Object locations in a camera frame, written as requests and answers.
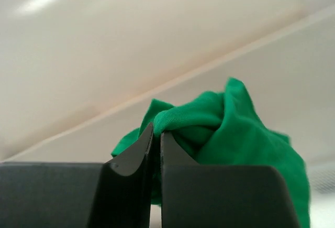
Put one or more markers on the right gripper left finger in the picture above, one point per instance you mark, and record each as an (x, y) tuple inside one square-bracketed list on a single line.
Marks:
[(61, 194)]

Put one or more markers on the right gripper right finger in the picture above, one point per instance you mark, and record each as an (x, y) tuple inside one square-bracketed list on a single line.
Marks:
[(195, 195)]

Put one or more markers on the green t shirt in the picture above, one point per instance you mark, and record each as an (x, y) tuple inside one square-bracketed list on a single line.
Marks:
[(223, 128)]

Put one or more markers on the white plastic basket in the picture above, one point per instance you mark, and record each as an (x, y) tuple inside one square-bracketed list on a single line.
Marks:
[(321, 178)]

